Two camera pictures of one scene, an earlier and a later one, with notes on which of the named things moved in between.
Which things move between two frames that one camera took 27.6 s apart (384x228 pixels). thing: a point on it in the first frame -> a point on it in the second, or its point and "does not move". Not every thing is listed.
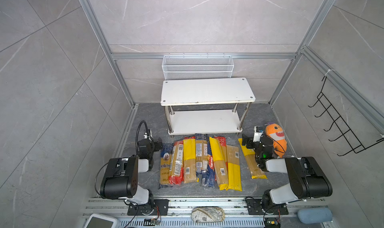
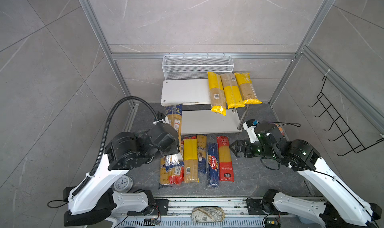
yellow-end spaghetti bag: (255, 171) -> (246, 89)
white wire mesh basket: (197, 67) does not move
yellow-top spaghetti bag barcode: (220, 166) -> (216, 94)
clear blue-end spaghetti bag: (201, 153) -> (174, 113)
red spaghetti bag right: (222, 141) does not move
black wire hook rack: (338, 121) does not move
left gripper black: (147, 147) -> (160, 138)
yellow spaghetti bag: (189, 163) does not move
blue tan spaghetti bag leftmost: (165, 156) does not move
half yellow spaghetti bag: (234, 175) -> (232, 93)
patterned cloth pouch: (208, 214) does not move
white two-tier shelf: (202, 106) does not move
